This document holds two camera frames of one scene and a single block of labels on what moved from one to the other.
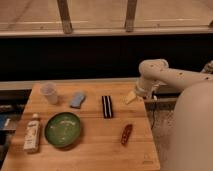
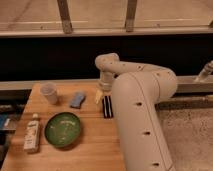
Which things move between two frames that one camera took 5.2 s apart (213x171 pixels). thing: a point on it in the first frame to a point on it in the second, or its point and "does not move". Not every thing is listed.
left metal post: x=66 y=21 does not move
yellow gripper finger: x=130 y=97 to x=98 y=95
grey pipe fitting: x=208 y=67 does not move
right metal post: x=130 y=16 does not move
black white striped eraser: x=107 y=107 does not move
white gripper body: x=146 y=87 to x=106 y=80
